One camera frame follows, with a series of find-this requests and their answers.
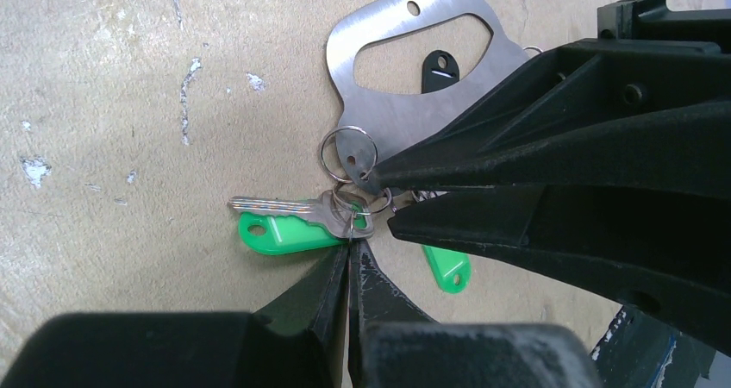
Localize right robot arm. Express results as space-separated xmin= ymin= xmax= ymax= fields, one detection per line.
xmin=372 ymin=0 xmax=730 ymax=387

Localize black key tag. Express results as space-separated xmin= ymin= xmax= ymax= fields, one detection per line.
xmin=421 ymin=50 xmax=460 ymax=94

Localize silver key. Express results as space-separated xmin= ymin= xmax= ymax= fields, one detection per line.
xmin=228 ymin=190 xmax=375 ymax=240

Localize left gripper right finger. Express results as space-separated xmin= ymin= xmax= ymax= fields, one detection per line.
xmin=347 ymin=241 xmax=434 ymax=387

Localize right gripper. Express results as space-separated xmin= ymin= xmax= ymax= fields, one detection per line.
xmin=370 ymin=0 xmax=730 ymax=199

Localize green key tag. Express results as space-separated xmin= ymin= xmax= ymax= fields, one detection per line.
xmin=238 ymin=213 xmax=355 ymax=256
xmin=422 ymin=245 xmax=472 ymax=294

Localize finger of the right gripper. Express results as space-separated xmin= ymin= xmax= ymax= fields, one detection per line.
xmin=388 ymin=186 xmax=730 ymax=354

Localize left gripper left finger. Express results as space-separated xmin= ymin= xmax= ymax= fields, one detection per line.
xmin=251 ymin=245 xmax=349 ymax=387

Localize steel split key rings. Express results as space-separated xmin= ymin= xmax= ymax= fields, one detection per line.
xmin=318 ymin=125 xmax=395 ymax=244

